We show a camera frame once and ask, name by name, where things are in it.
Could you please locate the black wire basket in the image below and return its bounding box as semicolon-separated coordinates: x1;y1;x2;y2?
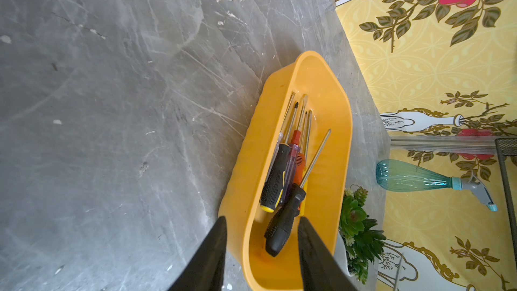
494;137;517;272

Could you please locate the orange handle screwdriver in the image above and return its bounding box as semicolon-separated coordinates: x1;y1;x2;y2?
292;110;312;217

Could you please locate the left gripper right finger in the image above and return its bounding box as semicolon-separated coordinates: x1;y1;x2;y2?
298;217;357;290

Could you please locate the black yellow tester screwdriver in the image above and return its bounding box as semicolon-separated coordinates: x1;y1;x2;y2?
393;254;403;291

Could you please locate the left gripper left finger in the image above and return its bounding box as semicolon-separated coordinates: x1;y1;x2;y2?
168;216;228;291

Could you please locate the red blue handle screwdriver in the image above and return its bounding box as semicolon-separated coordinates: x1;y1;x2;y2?
280;94;308;206

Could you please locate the yellow plastic storage box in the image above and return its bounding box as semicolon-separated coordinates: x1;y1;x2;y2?
219;51;353;290

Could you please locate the clear handle small screwdriver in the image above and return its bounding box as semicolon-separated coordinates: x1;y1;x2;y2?
266;91;296;179

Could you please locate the teal spray bottle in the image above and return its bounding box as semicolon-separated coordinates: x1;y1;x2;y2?
376;159;498;212

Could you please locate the succulent plant white pot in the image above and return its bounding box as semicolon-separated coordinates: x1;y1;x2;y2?
335;185;386;285

